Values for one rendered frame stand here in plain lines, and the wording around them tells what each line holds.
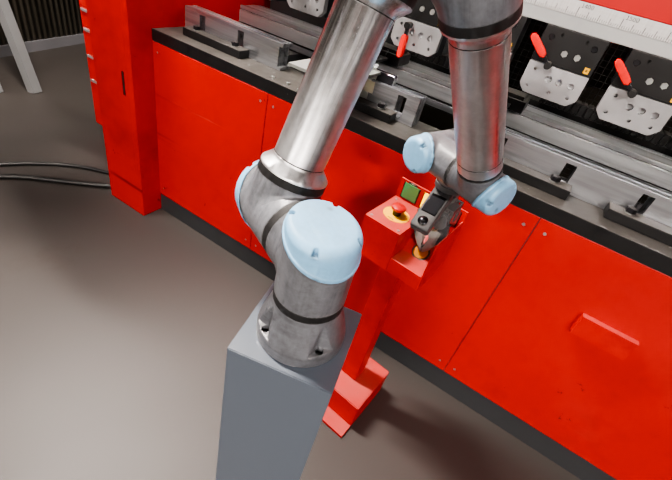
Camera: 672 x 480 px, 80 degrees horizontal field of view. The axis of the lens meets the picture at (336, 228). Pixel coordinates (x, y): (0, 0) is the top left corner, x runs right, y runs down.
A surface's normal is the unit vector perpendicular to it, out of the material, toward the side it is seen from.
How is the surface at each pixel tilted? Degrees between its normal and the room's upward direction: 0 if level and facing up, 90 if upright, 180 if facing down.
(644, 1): 90
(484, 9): 104
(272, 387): 90
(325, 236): 7
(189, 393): 0
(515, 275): 90
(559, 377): 90
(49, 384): 0
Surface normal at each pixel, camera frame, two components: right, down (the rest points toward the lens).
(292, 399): -0.31, 0.51
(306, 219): 0.28, -0.70
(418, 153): -0.84, 0.23
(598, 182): -0.52, 0.41
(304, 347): 0.18, 0.35
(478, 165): -0.21, 0.83
